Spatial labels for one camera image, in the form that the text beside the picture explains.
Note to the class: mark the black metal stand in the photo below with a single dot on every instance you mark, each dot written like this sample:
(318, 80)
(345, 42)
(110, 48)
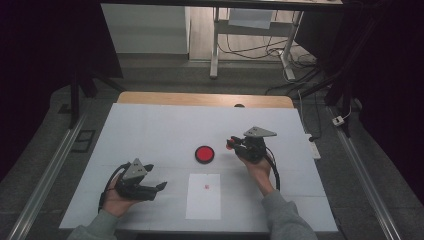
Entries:
(75, 96)
(343, 96)

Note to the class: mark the white power strip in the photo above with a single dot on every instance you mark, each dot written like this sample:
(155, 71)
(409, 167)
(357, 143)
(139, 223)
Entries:
(314, 149)

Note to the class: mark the white metal-legged desk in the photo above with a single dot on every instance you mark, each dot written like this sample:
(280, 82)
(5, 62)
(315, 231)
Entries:
(253, 29)

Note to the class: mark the orange stamp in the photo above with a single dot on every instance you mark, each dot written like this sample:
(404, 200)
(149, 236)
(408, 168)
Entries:
(230, 145)

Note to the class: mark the person's right hand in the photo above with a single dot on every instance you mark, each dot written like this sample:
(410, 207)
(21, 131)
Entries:
(258, 175)

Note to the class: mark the white table mat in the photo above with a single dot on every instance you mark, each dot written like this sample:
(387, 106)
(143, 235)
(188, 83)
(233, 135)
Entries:
(173, 130)

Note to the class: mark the black table grommet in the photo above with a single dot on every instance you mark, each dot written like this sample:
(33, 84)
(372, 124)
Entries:
(239, 105)

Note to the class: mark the white plug adapter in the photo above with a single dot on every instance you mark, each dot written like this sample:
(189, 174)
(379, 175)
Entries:
(338, 121)

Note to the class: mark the white cabinet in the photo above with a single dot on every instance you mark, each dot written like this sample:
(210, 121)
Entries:
(146, 30)

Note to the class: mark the aluminium floor rail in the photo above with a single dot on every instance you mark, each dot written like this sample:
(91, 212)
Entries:
(46, 180)
(363, 180)

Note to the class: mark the round red ink pad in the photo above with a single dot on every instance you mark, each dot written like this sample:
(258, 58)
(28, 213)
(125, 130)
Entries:
(204, 154)

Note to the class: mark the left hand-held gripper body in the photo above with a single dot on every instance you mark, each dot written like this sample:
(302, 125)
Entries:
(133, 191)

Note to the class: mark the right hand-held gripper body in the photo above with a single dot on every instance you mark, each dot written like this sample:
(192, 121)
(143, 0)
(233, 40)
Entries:
(251, 150)

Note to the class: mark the white paper sheet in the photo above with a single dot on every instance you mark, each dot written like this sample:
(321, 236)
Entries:
(203, 200)

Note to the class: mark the person's left hand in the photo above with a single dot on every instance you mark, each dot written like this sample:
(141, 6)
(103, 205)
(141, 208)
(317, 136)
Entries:
(115, 203)

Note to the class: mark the wooden table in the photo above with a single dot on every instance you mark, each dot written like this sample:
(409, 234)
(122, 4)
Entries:
(200, 99)

